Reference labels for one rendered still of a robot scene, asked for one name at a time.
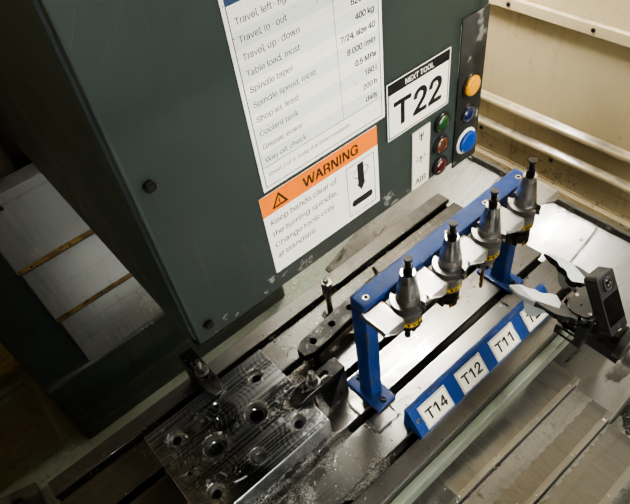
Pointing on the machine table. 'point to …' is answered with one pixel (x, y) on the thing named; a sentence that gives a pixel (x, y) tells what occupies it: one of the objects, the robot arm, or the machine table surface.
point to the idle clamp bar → (334, 323)
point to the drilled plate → (289, 449)
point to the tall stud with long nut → (327, 294)
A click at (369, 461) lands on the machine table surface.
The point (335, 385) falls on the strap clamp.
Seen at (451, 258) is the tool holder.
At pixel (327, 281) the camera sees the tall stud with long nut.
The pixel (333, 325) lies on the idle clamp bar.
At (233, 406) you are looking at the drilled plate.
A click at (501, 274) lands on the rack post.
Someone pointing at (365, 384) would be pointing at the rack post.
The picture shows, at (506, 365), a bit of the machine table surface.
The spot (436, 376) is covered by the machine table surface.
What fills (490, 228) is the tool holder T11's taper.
